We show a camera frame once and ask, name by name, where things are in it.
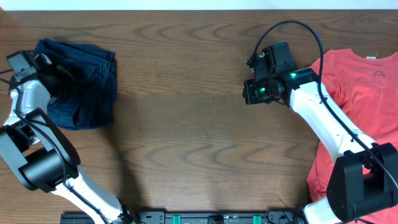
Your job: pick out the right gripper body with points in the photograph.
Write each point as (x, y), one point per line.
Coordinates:
(260, 92)

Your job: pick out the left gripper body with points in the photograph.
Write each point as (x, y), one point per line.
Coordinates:
(63, 83)

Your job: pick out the navy shorts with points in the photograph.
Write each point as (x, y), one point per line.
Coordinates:
(88, 103)

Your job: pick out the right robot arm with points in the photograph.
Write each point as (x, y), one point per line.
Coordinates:
(362, 180)

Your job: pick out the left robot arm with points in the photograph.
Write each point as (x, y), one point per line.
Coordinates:
(38, 153)

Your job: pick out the red t-shirt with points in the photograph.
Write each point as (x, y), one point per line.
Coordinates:
(366, 90)

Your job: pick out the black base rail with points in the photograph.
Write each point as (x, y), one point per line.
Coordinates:
(268, 217)

